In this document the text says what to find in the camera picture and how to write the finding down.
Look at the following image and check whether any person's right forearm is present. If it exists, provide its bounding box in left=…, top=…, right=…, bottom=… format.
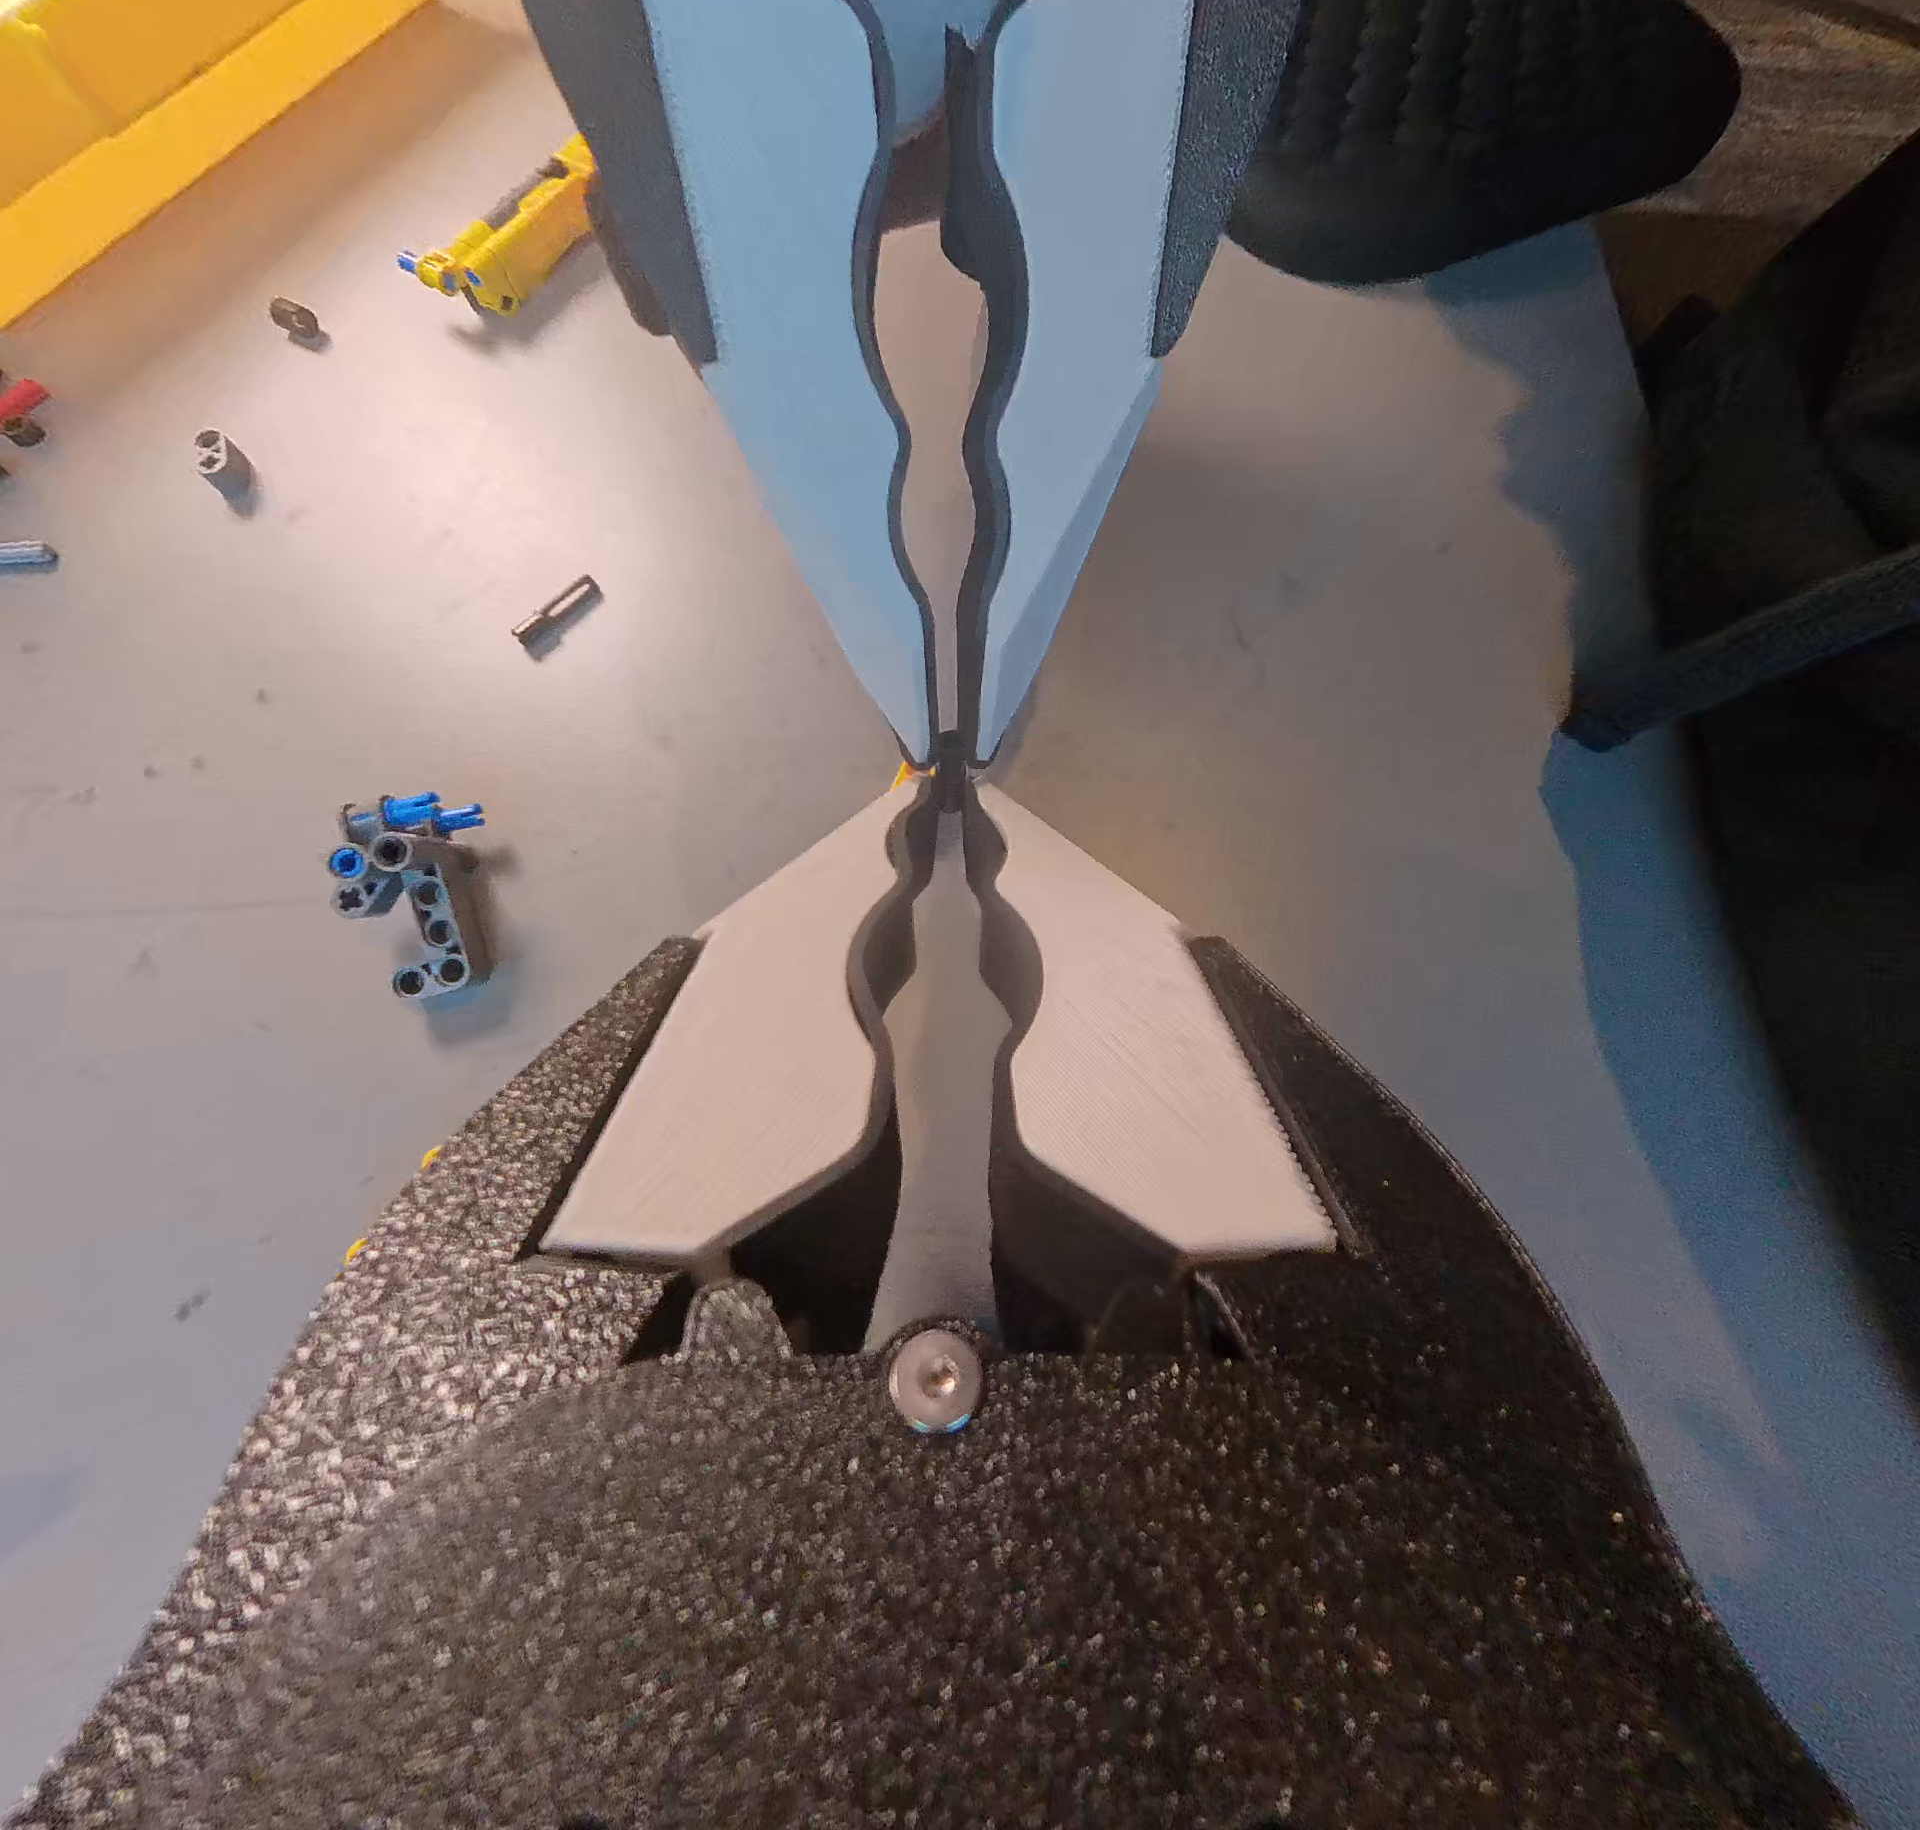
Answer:
left=1231, top=0, right=1743, bottom=286

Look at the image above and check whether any yellow storage bin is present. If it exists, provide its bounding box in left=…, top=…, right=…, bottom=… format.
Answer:
left=0, top=0, right=440, bottom=332

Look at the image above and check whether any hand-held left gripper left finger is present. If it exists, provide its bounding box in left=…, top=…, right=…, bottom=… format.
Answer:
left=534, top=782, right=939, bottom=1262

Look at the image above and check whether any grey brick beam assembly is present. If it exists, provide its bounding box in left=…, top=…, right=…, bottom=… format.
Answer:
left=323, top=791, right=498, bottom=1000

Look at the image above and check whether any grey desk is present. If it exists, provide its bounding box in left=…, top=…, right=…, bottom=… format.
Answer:
left=0, top=0, right=1920, bottom=1830

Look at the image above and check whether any yellow ring connector brick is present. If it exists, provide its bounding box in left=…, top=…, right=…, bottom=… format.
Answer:
left=344, top=1138, right=449, bottom=1264

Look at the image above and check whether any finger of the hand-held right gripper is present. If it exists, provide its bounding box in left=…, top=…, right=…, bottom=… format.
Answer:
left=944, top=0, right=1203, bottom=775
left=633, top=0, right=965, bottom=769

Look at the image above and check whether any yellow brick assembly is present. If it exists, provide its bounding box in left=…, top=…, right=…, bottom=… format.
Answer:
left=398, top=136, right=603, bottom=317

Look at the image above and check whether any black printed sweatshirt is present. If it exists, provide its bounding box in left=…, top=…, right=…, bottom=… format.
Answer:
left=1562, top=166, right=1920, bottom=1353

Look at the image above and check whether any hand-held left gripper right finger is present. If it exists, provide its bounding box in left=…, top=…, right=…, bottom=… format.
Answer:
left=961, top=782, right=1339, bottom=1327

